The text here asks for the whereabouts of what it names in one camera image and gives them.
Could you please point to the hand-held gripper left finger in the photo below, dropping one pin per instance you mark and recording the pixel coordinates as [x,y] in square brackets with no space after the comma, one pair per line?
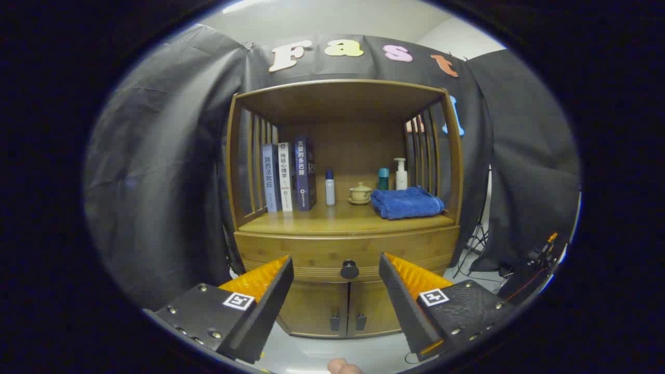
[270,311]

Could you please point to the wooden cabinet door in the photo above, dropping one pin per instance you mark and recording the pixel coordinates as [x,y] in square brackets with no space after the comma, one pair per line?
[314,306]
[371,306]

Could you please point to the wooden cabinet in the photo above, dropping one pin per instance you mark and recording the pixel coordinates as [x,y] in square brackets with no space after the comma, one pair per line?
[337,98]

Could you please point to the wooden drawer with black knob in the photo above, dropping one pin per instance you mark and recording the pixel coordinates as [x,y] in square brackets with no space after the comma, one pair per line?
[291,249]

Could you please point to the wooden countertop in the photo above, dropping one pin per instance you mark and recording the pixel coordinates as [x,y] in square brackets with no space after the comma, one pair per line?
[332,218]

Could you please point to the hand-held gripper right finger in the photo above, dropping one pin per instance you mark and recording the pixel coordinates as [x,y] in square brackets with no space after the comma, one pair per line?
[402,306]

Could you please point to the folded blue towel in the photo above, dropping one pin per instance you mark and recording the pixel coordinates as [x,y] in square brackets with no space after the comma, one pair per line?
[405,203]

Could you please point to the beige lidded tea cup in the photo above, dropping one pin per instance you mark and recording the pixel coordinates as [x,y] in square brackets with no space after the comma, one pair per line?
[359,195]

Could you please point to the black backdrop cloth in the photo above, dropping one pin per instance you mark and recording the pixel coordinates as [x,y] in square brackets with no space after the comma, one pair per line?
[156,182]

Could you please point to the black tripod stand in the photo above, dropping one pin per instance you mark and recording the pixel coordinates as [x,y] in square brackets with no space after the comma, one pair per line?
[477,240]

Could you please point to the white bottle with blue cap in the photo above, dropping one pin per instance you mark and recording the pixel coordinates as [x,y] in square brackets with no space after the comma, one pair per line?
[330,192]

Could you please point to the black device with orange clip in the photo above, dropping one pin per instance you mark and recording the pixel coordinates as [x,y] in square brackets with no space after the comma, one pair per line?
[543,252]

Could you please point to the light blue book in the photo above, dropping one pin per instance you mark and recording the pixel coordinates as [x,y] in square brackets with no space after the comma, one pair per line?
[270,182]

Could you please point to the teal bottle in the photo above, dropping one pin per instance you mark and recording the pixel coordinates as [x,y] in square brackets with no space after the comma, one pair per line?
[383,179]

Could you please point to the white book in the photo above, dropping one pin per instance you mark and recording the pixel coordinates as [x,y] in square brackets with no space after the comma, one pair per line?
[286,179]

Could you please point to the dark blue book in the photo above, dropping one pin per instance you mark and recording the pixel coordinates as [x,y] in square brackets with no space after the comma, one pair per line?
[304,174]

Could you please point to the white pump bottle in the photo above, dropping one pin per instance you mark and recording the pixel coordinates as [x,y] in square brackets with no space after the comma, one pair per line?
[401,179]

